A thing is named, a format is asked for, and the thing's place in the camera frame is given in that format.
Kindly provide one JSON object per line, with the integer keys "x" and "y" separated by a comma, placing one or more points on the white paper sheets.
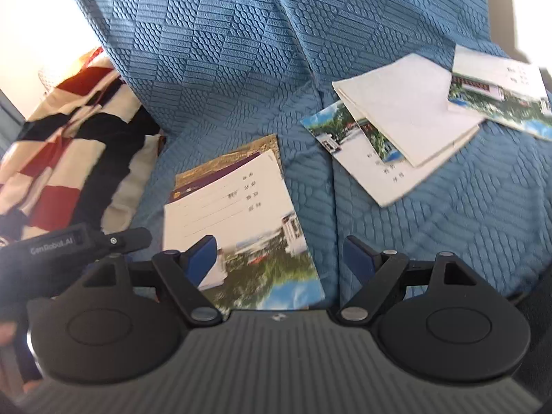
{"x": 407, "y": 101}

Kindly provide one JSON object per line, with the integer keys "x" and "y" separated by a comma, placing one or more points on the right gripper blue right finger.
{"x": 384, "y": 277}

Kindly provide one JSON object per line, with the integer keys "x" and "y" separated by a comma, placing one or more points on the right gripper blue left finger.
{"x": 176, "y": 277}

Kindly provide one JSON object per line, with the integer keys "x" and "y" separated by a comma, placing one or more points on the grey curtain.
{"x": 11, "y": 122}

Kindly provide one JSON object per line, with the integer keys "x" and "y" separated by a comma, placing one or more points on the person left hand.
{"x": 12, "y": 383}

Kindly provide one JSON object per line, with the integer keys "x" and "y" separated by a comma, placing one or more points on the landscape photo notebook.
{"x": 261, "y": 259}

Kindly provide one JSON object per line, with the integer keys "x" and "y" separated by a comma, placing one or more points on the blue textured sofa cover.
{"x": 217, "y": 74}

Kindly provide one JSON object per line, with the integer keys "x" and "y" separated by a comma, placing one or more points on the brown map cover book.
{"x": 248, "y": 150}

